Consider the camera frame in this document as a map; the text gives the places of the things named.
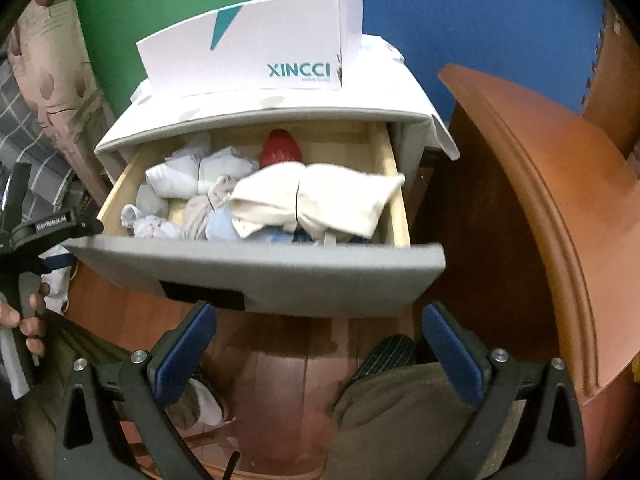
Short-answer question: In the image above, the white floral underwear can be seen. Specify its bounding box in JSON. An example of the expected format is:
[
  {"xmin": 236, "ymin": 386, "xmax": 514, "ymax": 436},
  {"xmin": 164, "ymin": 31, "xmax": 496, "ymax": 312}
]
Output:
[{"xmin": 120, "ymin": 204, "xmax": 182, "ymax": 240}]

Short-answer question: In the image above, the light blue underwear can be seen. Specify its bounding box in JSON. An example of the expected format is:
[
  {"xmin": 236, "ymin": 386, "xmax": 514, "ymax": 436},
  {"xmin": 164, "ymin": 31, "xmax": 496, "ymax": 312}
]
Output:
[{"xmin": 205, "ymin": 206, "xmax": 240, "ymax": 242}]

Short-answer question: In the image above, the beige underwear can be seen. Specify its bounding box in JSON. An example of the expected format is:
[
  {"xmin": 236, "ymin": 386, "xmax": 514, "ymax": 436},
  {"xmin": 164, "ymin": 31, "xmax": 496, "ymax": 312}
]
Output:
[{"xmin": 182, "ymin": 174, "xmax": 238, "ymax": 240}]

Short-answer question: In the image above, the light grey underwear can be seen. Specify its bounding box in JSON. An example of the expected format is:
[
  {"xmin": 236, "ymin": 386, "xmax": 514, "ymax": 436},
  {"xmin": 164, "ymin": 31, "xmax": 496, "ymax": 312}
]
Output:
[{"xmin": 144, "ymin": 146, "xmax": 259, "ymax": 200}]

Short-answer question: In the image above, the cream white garment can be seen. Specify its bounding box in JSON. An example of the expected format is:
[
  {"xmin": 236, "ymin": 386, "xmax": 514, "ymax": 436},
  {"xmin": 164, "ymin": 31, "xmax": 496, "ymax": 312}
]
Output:
[{"xmin": 228, "ymin": 162, "xmax": 405, "ymax": 240}]

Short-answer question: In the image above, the person's left hand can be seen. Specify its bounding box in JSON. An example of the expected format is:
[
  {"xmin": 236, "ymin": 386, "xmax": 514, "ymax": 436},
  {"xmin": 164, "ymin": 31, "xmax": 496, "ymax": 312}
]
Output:
[{"xmin": 0, "ymin": 282, "xmax": 51, "ymax": 357}]

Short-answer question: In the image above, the grey plaid blanket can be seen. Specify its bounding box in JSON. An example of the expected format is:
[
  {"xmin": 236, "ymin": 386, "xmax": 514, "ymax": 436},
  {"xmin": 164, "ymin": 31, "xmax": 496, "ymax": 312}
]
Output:
[{"xmin": 0, "ymin": 46, "xmax": 88, "ymax": 221}]

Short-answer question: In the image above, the person's olive trouser leg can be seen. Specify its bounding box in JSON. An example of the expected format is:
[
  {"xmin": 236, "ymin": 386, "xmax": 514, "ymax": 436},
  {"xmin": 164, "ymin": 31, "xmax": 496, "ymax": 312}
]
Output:
[{"xmin": 323, "ymin": 334, "xmax": 475, "ymax": 479}]

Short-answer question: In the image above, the floral beige pillow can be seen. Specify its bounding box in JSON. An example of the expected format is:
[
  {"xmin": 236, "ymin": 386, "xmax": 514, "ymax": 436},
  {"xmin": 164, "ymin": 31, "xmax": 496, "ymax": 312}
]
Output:
[{"xmin": 9, "ymin": 0, "xmax": 115, "ymax": 204}]

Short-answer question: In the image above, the red knitted garment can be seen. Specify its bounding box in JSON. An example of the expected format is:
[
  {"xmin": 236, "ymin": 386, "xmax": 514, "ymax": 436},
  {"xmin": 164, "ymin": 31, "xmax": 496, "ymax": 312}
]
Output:
[{"xmin": 258, "ymin": 129, "xmax": 303, "ymax": 168}]

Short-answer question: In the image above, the patterned white cloth cover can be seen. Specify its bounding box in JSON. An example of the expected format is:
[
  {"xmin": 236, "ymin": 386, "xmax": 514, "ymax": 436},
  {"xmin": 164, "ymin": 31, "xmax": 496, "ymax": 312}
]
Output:
[{"xmin": 128, "ymin": 32, "xmax": 461, "ymax": 162}]

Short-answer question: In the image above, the white XINCCI cardboard box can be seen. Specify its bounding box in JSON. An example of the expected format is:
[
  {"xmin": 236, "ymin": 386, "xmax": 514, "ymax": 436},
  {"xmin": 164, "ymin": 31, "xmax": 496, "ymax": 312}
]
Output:
[{"xmin": 137, "ymin": 0, "xmax": 363, "ymax": 90}]

